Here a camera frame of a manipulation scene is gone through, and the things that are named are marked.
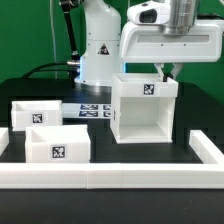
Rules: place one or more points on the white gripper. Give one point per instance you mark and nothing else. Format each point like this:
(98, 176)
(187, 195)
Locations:
(147, 44)

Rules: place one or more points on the white drawer cabinet frame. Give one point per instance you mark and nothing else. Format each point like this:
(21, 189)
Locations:
(142, 108)

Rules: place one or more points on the white drawer box front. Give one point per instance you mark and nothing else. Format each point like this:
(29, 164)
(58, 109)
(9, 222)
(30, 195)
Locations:
(57, 144)

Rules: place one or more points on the white drawer box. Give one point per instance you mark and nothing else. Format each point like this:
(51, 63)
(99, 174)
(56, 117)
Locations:
(36, 113)
(57, 144)

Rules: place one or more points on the white marker sheet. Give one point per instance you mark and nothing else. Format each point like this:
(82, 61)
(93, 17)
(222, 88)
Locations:
(85, 110)

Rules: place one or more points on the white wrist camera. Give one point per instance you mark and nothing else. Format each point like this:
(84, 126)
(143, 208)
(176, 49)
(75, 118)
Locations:
(150, 12)

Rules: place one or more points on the white right border wall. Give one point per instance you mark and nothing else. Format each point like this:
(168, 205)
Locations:
(205, 149)

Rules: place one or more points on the white border wall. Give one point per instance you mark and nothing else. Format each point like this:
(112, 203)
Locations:
(205, 149)
(4, 139)
(103, 176)

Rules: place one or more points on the white front border wall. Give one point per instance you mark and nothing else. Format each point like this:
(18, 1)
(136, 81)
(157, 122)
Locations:
(103, 176)

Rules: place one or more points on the white left border wall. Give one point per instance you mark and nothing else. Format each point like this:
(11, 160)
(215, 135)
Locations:
(4, 139)

